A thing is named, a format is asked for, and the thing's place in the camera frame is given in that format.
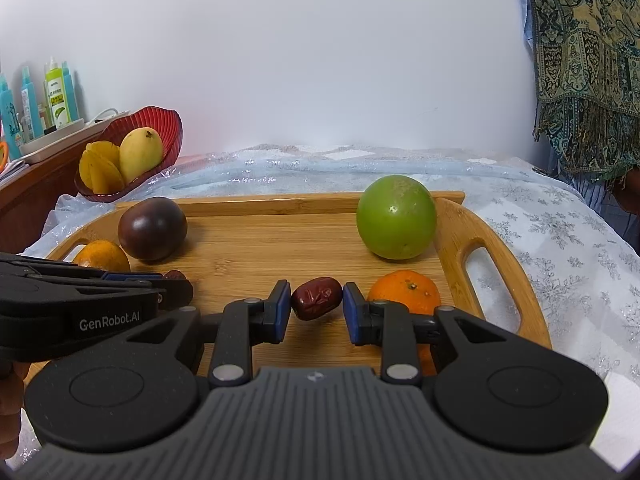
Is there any dark purple passion fruit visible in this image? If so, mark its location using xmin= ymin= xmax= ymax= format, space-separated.
xmin=117 ymin=196 xmax=189 ymax=263

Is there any white power strip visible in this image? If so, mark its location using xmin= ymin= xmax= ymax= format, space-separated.
xmin=19 ymin=108 xmax=132 ymax=165

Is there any yellow mango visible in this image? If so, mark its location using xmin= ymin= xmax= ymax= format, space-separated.
xmin=119 ymin=128 xmax=164 ymax=184

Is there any white towel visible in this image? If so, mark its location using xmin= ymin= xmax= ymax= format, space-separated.
xmin=589 ymin=374 xmax=640 ymax=468

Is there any green patterned fringed scarf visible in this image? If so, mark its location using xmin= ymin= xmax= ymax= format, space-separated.
xmin=520 ymin=0 xmax=640 ymax=182

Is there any person's left hand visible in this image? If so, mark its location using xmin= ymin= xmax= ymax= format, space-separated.
xmin=0 ymin=360 xmax=32 ymax=467

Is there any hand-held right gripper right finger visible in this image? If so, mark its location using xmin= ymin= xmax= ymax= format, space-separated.
xmin=342 ymin=281 xmax=531 ymax=383

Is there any yellowish orange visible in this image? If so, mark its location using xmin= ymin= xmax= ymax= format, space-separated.
xmin=72 ymin=240 xmax=132 ymax=274

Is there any deep orange round orange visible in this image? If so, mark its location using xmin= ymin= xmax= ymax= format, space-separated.
xmin=367 ymin=269 xmax=443 ymax=377

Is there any brown wooden cabinet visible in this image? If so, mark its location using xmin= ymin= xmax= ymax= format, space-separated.
xmin=0 ymin=142 xmax=103 ymax=256

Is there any red glass bowl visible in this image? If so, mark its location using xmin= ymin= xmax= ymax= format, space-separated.
xmin=75 ymin=105 xmax=184 ymax=204

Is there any wooden handled tray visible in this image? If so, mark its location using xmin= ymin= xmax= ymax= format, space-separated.
xmin=47 ymin=191 xmax=553 ymax=377

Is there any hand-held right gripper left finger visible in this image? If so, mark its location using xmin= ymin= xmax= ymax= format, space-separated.
xmin=127 ymin=280 xmax=293 ymax=386

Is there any green white bottle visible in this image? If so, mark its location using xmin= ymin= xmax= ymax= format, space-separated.
xmin=44 ymin=56 xmax=71 ymax=130

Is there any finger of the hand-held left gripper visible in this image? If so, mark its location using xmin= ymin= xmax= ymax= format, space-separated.
xmin=0 ymin=252 xmax=166 ymax=285
xmin=75 ymin=279 xmax=195 ymax=314

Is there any yellow starfruit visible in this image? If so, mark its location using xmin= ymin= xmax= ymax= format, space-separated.
xmin=79 ymin=141 xmax=126 ymax=195

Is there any green round orange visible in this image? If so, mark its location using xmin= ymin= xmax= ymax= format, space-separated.
xmin=356 ymin=174 xmax=438 ymax=261

